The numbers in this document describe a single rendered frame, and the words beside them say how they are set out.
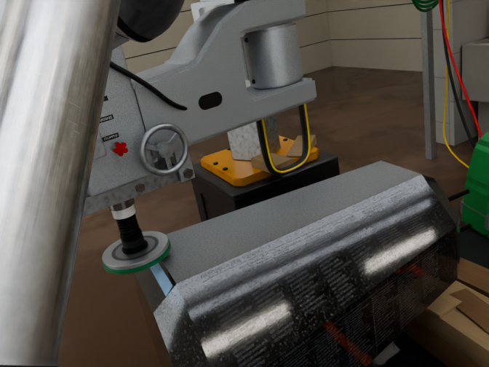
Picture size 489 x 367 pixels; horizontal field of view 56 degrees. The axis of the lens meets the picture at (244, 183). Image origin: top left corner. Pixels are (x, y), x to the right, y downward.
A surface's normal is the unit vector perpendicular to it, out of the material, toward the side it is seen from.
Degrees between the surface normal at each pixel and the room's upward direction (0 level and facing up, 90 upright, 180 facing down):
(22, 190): 61
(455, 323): 0
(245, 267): 45
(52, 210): 77
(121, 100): 90
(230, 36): 90
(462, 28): 90
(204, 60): 90
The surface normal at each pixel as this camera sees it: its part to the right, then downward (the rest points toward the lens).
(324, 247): 0.20, -0.47
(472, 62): -0.87, 0.33
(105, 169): 0.56, 0.22
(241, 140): -0.53, 0.41
